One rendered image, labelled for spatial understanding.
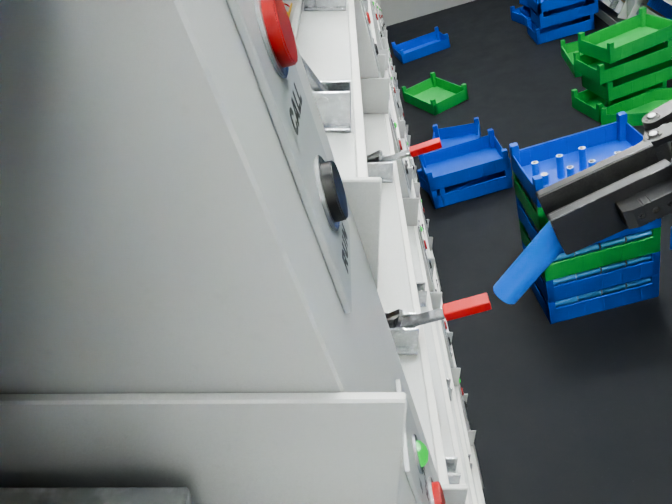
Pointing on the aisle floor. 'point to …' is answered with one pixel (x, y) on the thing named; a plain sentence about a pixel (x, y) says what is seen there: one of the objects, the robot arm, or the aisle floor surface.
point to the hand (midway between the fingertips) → (606, 198)
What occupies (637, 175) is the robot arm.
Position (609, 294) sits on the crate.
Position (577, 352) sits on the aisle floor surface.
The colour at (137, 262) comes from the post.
